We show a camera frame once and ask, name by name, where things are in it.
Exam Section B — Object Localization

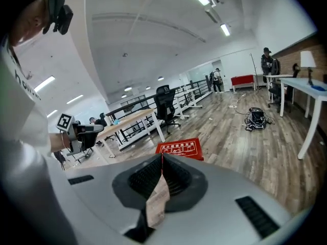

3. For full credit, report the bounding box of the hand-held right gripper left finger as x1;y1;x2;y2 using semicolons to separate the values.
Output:
111;153;164;211

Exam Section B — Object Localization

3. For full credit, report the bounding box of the person's left forearm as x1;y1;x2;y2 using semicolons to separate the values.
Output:
49;131;71;153

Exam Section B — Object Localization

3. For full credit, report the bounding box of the white frame table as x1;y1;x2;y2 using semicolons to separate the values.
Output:
173;87;204;119

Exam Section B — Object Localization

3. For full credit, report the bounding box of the black backpack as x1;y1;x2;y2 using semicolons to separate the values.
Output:
270;58;282;76

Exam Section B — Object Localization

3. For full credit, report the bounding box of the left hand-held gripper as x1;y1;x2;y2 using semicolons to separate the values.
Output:
56;113;105;155

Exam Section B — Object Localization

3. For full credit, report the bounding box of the black swivel chair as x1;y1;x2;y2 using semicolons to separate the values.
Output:
267;82;294;114

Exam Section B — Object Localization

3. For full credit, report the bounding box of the white coat rack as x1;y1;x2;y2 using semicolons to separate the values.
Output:
249;53;259;93

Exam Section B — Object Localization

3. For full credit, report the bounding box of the white small desk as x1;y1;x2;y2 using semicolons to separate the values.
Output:
264;73;294;104

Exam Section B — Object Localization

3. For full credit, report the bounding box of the white long table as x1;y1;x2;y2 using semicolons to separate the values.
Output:
279;77;327;160

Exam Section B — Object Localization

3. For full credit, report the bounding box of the black mesh office chair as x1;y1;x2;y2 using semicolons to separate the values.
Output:
153;84;182;135

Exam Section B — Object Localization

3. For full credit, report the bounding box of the person's white shirt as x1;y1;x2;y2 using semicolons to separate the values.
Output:
0;34;77;245

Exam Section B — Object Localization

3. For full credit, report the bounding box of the black head camera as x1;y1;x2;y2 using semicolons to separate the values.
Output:
42;0;74;36

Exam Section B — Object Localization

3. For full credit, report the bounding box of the white shade table lamp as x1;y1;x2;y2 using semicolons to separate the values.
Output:
299;50;317;87

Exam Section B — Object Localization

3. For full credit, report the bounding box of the pile of black cables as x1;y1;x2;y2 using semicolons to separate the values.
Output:
243;107;276;132

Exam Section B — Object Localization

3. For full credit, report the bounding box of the red fire extinguisher box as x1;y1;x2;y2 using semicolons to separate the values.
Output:
155;137;204;162

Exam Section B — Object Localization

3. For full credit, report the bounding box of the wooden top desk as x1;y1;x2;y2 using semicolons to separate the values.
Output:
96;108;167;158

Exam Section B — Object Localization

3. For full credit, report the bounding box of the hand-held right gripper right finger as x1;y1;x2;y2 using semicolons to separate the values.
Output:
163;153;208;213

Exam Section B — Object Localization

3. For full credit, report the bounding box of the person's head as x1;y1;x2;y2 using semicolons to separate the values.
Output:
9;0;50;47

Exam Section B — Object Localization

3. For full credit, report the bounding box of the black metal railing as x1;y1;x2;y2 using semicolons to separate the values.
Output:
105;78;214;148

